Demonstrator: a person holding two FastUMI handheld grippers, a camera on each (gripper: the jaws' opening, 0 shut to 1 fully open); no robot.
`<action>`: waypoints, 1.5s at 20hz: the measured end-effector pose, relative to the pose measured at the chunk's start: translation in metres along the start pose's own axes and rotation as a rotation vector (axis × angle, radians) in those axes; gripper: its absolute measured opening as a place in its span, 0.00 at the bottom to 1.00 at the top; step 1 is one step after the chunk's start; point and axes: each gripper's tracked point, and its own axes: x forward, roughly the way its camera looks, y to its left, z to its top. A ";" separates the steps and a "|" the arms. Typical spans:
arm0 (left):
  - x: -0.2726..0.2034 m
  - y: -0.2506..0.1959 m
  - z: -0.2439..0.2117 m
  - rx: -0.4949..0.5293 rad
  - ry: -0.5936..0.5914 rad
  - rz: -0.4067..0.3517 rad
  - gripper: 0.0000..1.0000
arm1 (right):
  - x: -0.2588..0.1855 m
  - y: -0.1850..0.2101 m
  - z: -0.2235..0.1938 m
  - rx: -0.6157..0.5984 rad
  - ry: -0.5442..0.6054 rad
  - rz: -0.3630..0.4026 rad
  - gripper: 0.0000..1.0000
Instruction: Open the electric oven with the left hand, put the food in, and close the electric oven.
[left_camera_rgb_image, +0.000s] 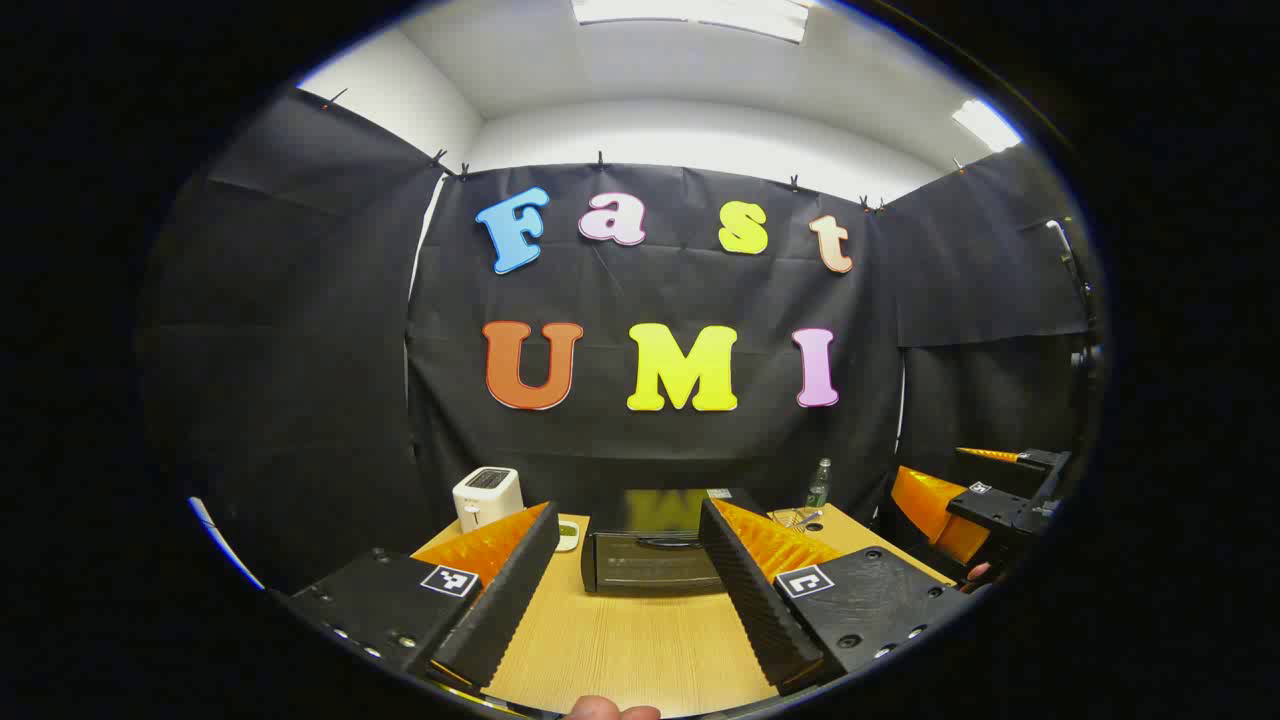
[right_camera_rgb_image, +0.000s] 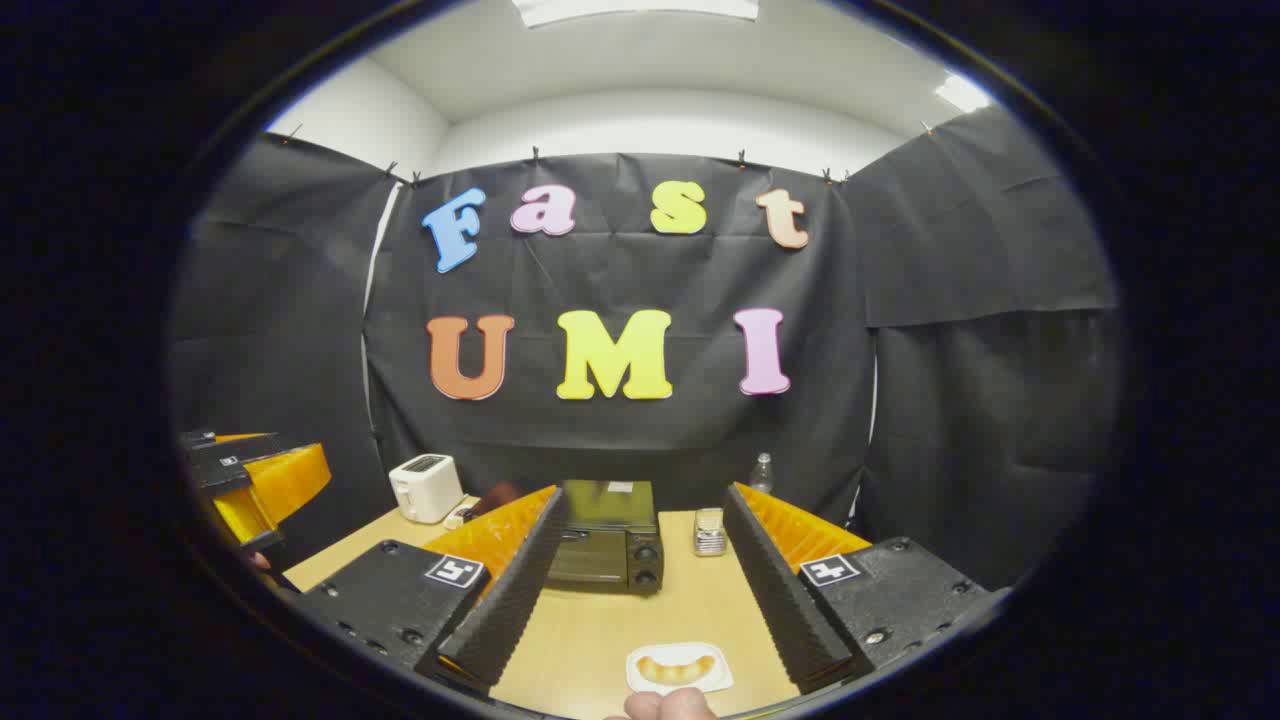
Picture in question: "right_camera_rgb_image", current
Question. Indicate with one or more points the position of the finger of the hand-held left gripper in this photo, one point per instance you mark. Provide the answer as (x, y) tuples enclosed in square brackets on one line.
[(245, 518), (285, 480)]

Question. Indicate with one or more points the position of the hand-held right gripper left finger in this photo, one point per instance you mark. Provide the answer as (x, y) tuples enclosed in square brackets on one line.
[(510, 600)]

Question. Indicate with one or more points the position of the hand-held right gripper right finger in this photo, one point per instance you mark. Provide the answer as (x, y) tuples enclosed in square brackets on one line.
[(785, 600)]

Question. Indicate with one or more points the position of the black electric oven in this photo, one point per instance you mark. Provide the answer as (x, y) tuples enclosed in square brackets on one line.
[(610, 560)]

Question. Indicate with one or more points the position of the golden croissant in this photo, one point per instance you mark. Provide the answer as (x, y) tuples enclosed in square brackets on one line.
[(676, 670)]

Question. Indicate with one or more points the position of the white divided snack dish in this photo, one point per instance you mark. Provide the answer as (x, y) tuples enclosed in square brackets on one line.
[(460, 518)]

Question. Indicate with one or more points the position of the white plate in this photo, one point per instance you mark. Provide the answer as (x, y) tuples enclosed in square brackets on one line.
[(712, 680)]

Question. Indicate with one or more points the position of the clear plastic bottle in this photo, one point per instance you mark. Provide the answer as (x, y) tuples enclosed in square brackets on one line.
[(762, 475)]

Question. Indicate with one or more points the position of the white toaster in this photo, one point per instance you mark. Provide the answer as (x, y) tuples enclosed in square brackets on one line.
[(425, 490)]

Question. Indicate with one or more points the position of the black backdrop cloth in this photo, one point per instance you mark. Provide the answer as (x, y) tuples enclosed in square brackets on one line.
[(620, 270)]

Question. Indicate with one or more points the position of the small ceiling light panel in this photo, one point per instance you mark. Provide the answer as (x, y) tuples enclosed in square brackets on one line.
[(962, 93)]

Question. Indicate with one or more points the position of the long ceiling light panel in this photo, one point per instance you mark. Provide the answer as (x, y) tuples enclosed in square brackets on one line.
[(640, 10)]

